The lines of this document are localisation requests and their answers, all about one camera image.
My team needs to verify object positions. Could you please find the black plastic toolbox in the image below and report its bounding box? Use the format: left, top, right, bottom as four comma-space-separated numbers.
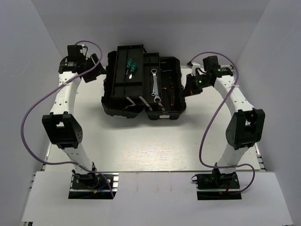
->
101, 45, 186, 120

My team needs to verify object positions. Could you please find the brown T-handle hex key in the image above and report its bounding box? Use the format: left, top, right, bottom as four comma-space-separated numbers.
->
171, 87, 175, 106

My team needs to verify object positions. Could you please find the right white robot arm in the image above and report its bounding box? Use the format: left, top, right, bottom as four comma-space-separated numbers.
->
184, 55, 265, 190

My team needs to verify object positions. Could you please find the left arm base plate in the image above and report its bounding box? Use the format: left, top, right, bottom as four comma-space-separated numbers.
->
68, 173, 119, 200

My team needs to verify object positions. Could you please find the green stubby screwdriver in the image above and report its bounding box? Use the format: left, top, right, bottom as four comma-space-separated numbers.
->
129, 63, 138, 79
126, 58, 133, 75

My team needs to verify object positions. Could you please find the small silver ratchet wrench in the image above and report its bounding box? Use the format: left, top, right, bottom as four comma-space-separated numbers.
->
151, 69, 158, 97

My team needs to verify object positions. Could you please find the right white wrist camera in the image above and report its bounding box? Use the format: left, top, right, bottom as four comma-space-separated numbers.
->
187, 61, 204, 76

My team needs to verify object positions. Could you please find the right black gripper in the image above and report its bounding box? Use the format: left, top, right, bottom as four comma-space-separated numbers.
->
181, 73, 212, 97

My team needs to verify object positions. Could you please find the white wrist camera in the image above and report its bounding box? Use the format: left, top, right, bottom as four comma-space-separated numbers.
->
187, 61, 204, 76
80, 44, 91, 60

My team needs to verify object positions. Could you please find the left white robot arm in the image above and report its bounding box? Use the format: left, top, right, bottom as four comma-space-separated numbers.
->
42, 45, 99, 188

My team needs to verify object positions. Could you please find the large silver ratchet wrench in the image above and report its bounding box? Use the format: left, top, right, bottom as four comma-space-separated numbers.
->
151, 69, 161, 103

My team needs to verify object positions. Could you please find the purple cable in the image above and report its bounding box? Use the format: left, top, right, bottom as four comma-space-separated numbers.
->
190, 51, 256, 194
20, 40, 116, 198

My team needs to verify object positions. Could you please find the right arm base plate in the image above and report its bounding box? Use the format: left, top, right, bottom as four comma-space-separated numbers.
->
191, 169, 242, 201

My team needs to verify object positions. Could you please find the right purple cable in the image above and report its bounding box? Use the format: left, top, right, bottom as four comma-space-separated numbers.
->
190, 51, 256, 194

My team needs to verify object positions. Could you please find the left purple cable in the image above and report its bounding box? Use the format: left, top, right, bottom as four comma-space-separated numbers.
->
20, 40, 116, 198

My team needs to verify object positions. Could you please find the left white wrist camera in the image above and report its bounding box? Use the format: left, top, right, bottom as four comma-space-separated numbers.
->
80, 44, 91, 60

